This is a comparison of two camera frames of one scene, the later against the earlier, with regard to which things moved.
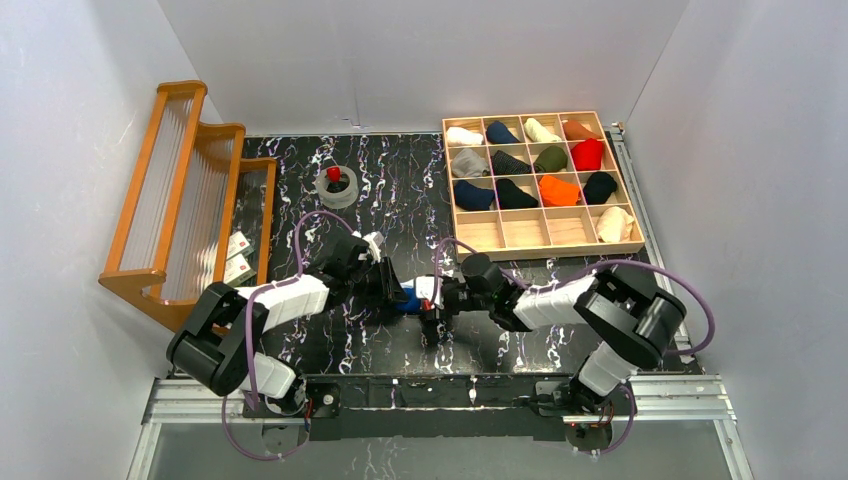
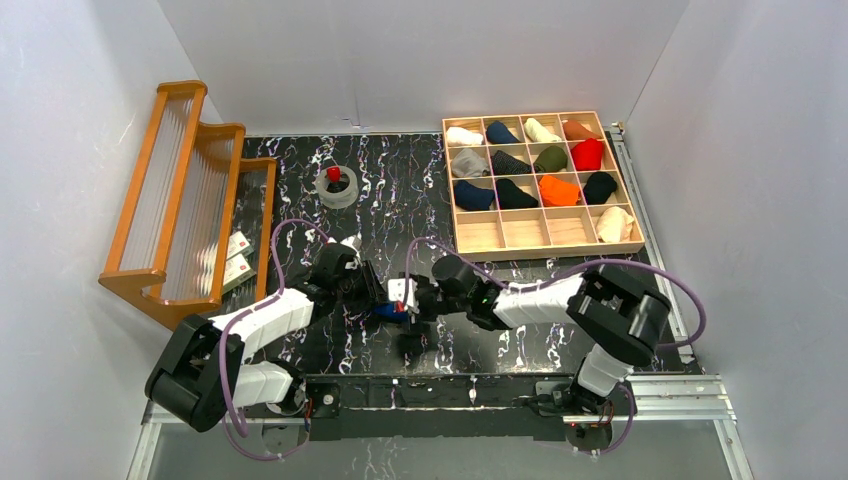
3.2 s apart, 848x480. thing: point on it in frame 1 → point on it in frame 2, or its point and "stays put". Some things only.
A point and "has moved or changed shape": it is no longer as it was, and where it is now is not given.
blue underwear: x=412 y=305 has moved or changed shape
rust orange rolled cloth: x=575 y=131 stays put
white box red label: x=238 y=246 stays put
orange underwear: x=557 y=192 stays put
